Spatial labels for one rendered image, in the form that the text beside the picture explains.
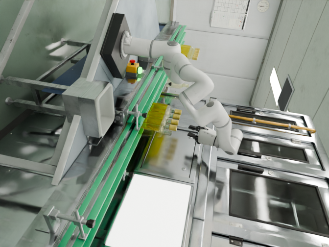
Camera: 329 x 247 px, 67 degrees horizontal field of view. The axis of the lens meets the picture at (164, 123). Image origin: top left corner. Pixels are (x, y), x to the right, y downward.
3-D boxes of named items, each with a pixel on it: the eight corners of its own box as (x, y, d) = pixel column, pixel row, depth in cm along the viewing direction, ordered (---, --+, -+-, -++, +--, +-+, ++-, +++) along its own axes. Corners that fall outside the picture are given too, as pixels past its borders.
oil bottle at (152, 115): (133, 121, 156) (166, 127, 154) (133, 114, 153) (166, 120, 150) (136, 116, 161) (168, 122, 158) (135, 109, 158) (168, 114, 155)
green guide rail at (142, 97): (126, 111, 137) (140, 114, 136) (126, 110, 136) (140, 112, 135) (179, 25, 274) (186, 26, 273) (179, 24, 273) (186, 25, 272)
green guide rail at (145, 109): (127, 122, 142) (140, 125, 140) (127, 121, 141) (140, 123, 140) (178, 32, 278) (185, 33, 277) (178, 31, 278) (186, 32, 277)
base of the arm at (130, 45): (117, 43, 126) (146, 47, 124) (124, 23, 130) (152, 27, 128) (124, 61, 140) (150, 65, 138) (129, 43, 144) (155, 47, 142)
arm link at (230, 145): (216, 113, 127) (232, 136, 139) (207, 134, 122) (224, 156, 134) (231, 113, 121) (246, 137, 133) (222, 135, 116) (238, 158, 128)
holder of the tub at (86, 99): (86, 143, 125) (100, 146, 124) (77, 96, 108) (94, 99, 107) (100, 123, 138) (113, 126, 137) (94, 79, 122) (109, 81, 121)
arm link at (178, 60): (196, 62, 119) (192, 89, 130) (176, 39, 134) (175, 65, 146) (178, 65, 116) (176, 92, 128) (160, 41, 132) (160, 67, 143)
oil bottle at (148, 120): (130, 126, 152) (164, 133, 149) (129, 119, 149) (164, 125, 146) (133, 121, 156) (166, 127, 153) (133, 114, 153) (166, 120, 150)
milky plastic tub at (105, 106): (85, 135, 122) (102, 139, 120) (78, 96, 108) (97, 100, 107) (100, 115, 135) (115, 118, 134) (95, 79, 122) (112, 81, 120)
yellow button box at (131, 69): (125, 75, 166) (136, 77, 165) (125, 64, 161) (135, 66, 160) (129, 71, 171) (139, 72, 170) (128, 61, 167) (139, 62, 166)
